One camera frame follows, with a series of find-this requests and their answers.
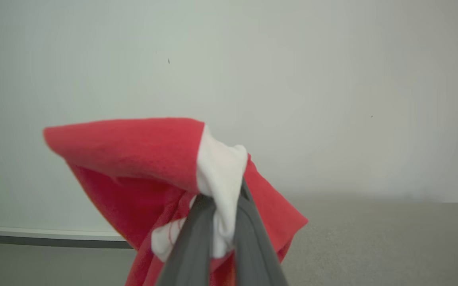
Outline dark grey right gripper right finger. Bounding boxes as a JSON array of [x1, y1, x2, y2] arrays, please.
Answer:
[[233, 178, 289, 286]]

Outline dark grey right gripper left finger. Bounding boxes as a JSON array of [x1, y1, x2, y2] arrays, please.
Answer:
[[155, 193, 217, 286]]

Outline red and white garment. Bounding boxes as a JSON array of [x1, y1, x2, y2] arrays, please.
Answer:
[[43, 117, 309, 286]]

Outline white and grey baseboard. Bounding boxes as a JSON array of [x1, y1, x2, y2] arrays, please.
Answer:
[[0, 225, 134, 249]]

